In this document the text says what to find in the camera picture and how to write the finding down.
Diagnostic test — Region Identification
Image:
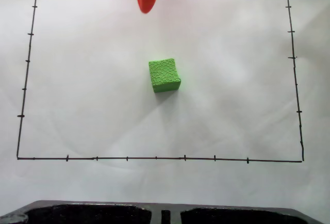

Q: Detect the green textured cube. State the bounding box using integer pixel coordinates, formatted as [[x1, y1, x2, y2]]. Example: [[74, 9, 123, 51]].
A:
[[148, 58, 182, 93]]

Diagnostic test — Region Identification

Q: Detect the white paper sheet with rectangle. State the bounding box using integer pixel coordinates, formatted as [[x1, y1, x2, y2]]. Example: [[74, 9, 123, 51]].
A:
[[0, 0, 330, 209]]

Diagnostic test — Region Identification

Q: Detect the black plastic stand base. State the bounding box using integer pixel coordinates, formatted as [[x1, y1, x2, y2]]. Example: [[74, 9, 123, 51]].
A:
[[0, 200, 328, 224]]

